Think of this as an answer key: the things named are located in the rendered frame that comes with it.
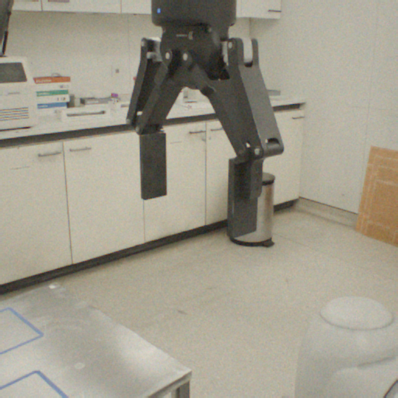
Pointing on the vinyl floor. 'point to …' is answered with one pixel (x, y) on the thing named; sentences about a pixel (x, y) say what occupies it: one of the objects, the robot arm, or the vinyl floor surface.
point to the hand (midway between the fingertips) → (193, 203)
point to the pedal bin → (266, 200)
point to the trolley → (79, 352)
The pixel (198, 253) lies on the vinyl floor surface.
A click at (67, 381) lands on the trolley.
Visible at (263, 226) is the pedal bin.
